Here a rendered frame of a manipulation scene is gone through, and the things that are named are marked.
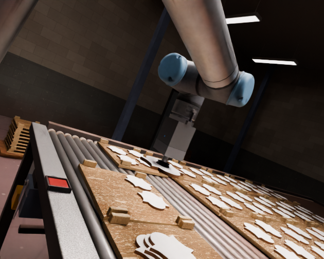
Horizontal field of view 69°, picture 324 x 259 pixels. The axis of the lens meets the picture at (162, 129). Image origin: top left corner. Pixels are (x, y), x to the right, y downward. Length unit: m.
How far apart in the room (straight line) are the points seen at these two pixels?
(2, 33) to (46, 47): 5.36
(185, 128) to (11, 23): 0.47
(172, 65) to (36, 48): 5.17
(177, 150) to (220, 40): 0.35
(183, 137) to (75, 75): 5.27
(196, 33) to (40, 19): 5.38
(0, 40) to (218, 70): 0.33
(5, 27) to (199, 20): 0.24
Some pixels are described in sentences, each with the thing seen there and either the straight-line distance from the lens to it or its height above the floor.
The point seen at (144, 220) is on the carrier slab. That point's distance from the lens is 0.81.
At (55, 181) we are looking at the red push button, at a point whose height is 0.93.
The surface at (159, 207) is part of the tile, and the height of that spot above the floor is 0.95.
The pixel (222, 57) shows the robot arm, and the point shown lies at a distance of 0.43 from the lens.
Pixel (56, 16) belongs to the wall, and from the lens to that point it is 5.76.
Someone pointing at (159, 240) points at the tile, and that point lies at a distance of 0.67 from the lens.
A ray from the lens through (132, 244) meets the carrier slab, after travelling 0.67.
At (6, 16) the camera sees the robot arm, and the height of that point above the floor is 1.30.
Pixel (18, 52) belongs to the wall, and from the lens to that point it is 5.63.
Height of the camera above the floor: 1.27
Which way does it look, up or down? 3 degrees down
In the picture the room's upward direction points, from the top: 23 degrees clockwise
